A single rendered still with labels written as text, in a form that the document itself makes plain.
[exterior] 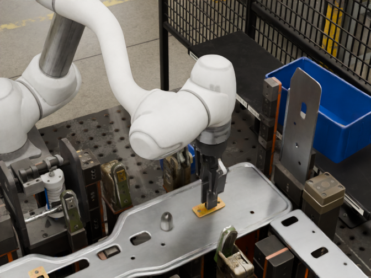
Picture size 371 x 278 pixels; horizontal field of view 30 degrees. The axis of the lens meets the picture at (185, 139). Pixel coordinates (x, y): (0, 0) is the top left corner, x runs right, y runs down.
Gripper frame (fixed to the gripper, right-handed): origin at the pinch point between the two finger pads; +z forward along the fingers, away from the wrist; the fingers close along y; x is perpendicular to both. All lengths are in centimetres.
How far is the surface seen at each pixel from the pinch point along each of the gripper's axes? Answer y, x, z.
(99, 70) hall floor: -205, 58, 105
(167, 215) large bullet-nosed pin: 0.5, -12.8, 0.3
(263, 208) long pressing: 7.5, 12.2, 5.0
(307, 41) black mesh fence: -32, 56, -11
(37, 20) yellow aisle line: -275, 48, 104
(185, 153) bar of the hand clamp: -13.5, 1.0, -3.4
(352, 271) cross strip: 35.1, 18.4, 5.0
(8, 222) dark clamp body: -16, -48, -2
